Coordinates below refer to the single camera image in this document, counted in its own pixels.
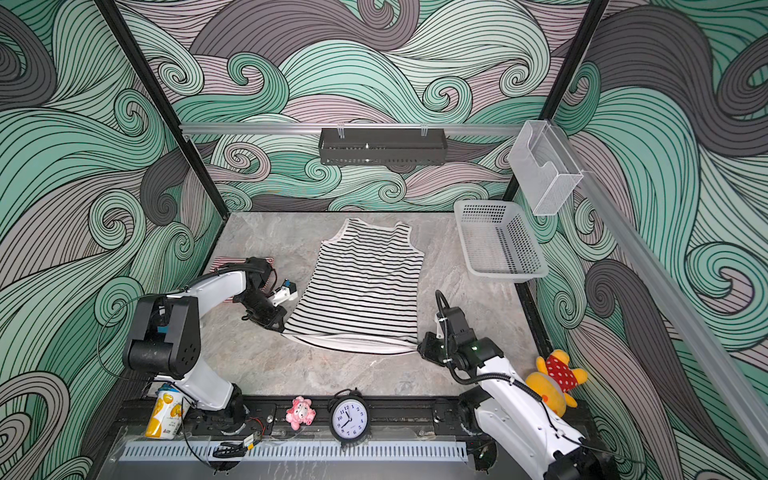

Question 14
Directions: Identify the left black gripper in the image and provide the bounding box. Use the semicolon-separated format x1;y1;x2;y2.
238;292;287;331

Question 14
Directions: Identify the black white striped tank top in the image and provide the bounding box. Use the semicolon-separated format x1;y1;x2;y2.
283;218;425;355

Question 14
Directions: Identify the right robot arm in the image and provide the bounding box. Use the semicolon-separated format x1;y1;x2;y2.
418;332;618;479

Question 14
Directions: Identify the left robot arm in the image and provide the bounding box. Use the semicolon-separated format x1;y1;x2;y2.
122;257;286;429

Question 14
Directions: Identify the black alarm clock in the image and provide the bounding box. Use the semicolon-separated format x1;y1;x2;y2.
328;389;371;448

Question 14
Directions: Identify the pink plush toy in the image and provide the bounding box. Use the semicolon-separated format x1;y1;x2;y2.
285;396;316;431

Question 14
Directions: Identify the yellow plush toy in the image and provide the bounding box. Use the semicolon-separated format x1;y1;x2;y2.
525;349;589;417

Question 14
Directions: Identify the grey plastic laundry basket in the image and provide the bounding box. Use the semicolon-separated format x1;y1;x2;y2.
454;200;549;283

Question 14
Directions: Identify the yellow drink cup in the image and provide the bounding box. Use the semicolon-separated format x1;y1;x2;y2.
144;384;191;440

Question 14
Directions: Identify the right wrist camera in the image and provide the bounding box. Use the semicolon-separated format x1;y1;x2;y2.
435;290;477;354

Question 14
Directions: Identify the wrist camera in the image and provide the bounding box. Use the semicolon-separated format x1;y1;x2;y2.
267;280;299;307
435;290;477;354

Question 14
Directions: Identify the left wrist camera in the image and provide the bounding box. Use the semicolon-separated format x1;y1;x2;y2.
267;280;299;307

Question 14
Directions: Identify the white slotted cable duct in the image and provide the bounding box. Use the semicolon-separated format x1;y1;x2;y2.
118;440;469;463

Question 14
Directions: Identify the black wall shelf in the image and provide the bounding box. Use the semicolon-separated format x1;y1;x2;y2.
318;129;448;167

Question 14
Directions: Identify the clear wall-mounted bin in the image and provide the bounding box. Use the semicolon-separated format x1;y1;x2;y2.
507;120;583;217

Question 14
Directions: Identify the aluminium rail back wall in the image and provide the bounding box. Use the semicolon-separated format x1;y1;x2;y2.
179;122;523;137

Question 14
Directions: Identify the aluminium rail wall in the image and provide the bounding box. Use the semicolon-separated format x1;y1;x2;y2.
179;122;523;137
548;122;768;466

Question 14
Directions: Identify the aluminium rail right wall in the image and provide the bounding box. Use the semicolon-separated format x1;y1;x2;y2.
548;122;768;466

